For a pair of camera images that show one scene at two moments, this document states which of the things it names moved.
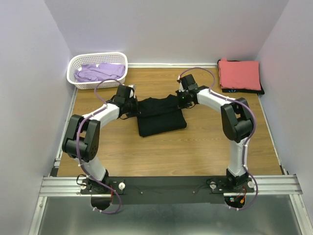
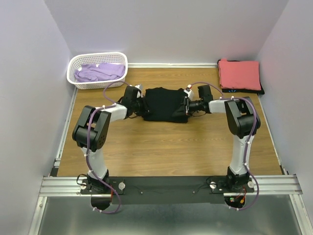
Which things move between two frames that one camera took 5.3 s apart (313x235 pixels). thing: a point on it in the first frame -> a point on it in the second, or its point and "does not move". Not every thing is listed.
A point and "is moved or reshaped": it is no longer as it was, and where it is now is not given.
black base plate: [167, 190] does not move
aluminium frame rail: [61, 186] does not move
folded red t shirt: [242, 75] does not move
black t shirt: [156, 116] is moved or reshaped
